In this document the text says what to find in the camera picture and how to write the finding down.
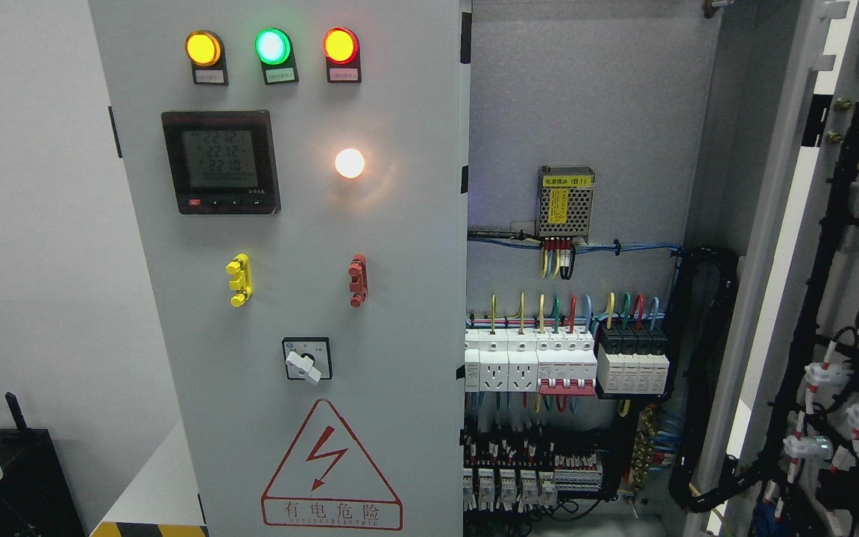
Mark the white socket module row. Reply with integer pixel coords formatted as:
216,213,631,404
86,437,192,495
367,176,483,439
464,327,538,393

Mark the black digital power meter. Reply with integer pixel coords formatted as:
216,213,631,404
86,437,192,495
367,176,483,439
161,110,280,215

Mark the red terminal connector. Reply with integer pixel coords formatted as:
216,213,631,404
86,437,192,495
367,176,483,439
348,254,368,308

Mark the grey cabinet door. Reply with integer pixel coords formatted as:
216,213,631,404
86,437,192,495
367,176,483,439
89,1,473,536
705,0,859,537

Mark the red electric hazard warning sticker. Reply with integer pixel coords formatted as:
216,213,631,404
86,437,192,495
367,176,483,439
260,400,403,531

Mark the white glowing indicator lamp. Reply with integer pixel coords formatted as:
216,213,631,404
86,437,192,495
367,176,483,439
334,148,367,180

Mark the perforated metal power supply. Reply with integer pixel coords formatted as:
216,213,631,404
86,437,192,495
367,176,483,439
535,166,596,237

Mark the red indicator light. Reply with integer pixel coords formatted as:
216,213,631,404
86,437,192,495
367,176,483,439
321,27,362,83

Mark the black right cable conduit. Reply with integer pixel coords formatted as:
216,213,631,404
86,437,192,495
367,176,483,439
661,246,740,513

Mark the black box on left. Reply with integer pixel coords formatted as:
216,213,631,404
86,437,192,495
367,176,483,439
0,393,85,536

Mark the white rotary selector switch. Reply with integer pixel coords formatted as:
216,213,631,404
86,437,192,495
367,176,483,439
282,336,332,386

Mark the black surge protector module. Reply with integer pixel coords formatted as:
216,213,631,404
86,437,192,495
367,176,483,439
596,323,670,398

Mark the yellow terminal connector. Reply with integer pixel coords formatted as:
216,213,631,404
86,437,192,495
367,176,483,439
225,254,254,308

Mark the brass ground terminal bar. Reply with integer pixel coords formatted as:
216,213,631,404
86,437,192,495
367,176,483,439
627,404,658,495

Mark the green indicator light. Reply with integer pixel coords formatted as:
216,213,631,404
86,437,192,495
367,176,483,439
254,28,299,85

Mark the black relay terminal row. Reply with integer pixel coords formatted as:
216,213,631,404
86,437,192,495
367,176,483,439
460,426,608,513

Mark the red four-pole circuit breaker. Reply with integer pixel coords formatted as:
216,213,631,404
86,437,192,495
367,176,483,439
536,332,599,395

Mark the yellow indicator light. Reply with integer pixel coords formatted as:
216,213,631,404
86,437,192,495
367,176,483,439
185,30,228,86

